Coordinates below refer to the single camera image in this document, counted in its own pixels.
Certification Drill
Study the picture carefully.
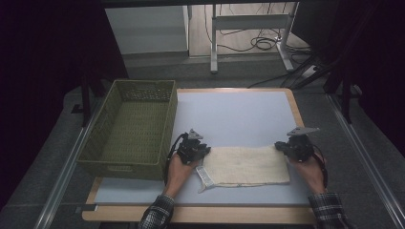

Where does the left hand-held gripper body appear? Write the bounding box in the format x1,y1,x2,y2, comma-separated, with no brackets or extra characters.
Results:
176,128,205,165

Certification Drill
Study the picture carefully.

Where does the aluminium floor rail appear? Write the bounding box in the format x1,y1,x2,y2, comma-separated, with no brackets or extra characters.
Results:
326,94,405,229
32,98,107,229

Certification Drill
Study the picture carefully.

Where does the white cabinet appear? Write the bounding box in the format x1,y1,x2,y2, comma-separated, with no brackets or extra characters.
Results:
104,5,191,56

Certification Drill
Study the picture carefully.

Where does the coiled black floor cable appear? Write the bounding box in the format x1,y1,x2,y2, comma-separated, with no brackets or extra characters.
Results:
249,35,282,52

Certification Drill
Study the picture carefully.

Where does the dark curtain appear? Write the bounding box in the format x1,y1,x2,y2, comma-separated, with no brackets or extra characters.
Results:
0,0,129,208
291,0,405,156

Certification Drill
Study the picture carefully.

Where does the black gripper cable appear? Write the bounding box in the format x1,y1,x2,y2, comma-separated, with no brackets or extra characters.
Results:
312,144,330,189
163,132,189,186

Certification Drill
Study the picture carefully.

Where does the black stand leg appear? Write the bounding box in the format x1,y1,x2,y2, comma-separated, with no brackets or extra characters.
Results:
324,56,364,125
71,75,107,128

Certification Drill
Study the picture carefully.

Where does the person's right hand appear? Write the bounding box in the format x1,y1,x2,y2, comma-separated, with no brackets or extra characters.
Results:
288,156,327,196

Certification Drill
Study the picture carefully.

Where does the long black floor cable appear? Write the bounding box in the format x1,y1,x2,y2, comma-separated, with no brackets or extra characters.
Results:
246,72,289,90

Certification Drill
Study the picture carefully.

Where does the pale grey table mat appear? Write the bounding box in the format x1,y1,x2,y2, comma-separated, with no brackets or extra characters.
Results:
94,91,314,206

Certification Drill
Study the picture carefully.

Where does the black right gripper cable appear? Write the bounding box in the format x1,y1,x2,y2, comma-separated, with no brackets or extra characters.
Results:
312,144,330,189

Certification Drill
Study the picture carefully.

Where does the person's left hand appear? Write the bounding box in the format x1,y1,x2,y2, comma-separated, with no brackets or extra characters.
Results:
163,154,201,198

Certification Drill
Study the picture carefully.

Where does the white power strip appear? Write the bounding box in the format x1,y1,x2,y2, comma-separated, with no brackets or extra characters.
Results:
300,64,319,79

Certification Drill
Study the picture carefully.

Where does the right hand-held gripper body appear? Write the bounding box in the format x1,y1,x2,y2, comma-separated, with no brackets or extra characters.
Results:
286,127,321,163

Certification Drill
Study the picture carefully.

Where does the white metal desk frame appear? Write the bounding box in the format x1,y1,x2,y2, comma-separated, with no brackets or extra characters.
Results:
209,2,300,75

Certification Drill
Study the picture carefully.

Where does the green plastic basket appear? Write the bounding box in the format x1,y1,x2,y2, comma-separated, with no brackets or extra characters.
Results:
75,79,179,181

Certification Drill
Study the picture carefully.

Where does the cream cloth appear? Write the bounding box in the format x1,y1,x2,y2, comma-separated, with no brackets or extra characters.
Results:
195,144,291,195

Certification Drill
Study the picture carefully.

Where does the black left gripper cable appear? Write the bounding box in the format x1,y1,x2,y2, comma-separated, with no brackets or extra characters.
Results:
163,132,189,186

